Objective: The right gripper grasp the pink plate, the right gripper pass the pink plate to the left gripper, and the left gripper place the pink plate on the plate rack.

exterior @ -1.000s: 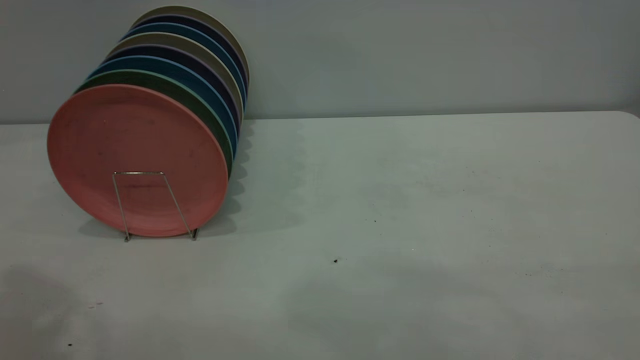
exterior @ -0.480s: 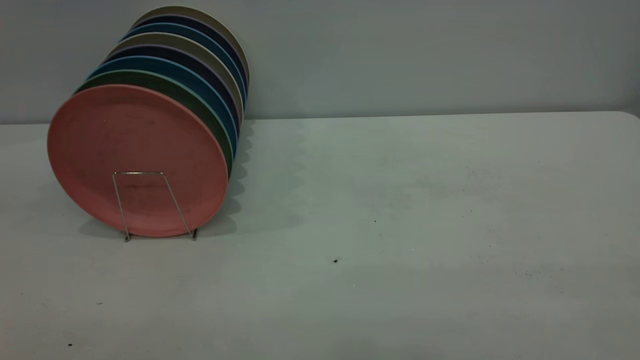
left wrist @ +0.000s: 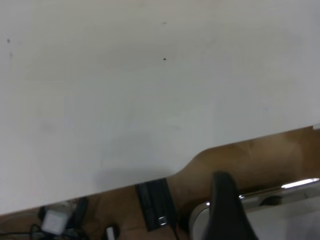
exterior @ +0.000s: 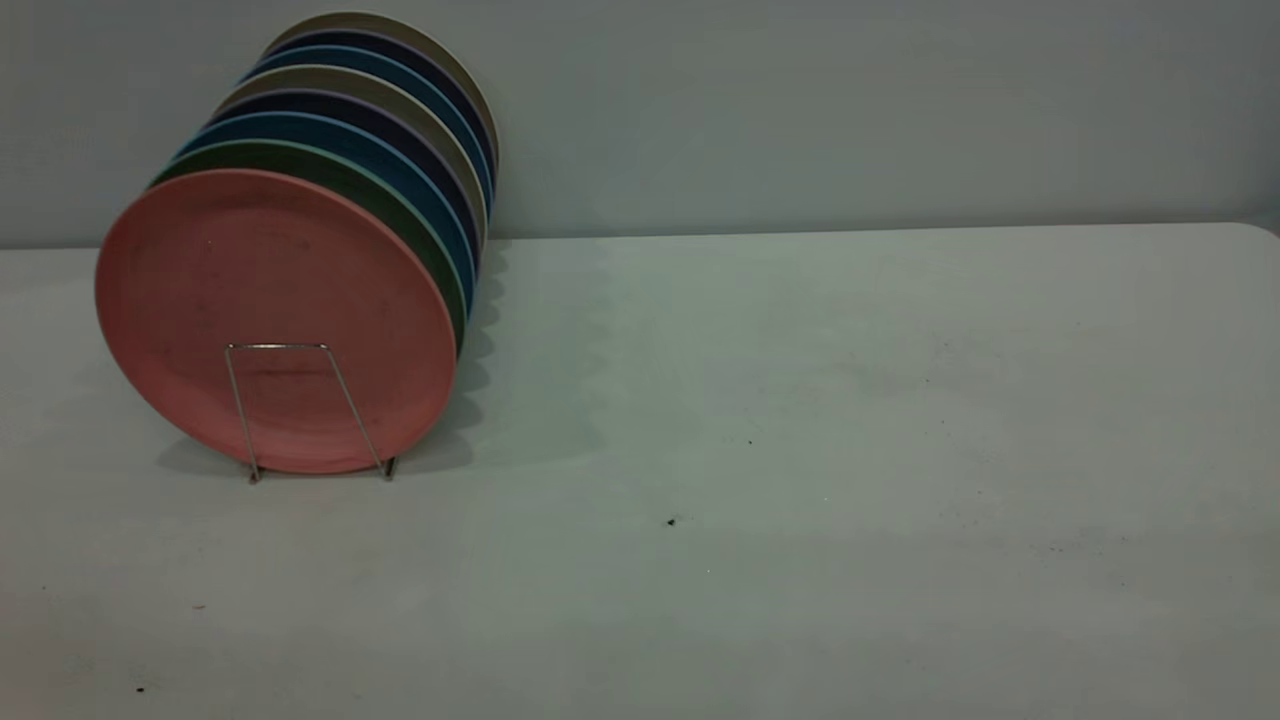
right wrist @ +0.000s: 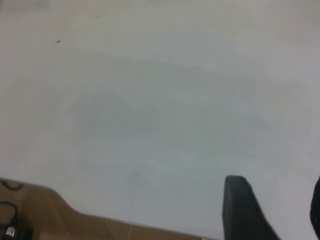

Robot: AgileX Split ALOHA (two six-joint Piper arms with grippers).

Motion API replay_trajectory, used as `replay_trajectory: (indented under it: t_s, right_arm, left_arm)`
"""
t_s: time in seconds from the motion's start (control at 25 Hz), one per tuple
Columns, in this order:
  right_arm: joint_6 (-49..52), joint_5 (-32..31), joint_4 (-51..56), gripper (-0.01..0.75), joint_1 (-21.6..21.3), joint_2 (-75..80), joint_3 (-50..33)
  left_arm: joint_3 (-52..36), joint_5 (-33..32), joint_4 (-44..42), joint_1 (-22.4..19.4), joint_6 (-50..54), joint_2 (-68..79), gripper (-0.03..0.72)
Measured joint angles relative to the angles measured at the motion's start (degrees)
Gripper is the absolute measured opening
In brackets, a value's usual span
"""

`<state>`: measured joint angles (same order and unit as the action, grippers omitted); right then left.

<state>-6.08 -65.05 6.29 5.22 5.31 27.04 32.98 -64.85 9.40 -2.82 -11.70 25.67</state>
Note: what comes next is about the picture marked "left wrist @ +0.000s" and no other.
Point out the white and black plug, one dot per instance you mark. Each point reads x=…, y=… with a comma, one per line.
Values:
x=112, y=233

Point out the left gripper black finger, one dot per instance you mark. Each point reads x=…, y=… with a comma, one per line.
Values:
x=225, y=212

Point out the white power adapter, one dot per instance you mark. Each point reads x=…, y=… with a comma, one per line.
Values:
x=53, y=221

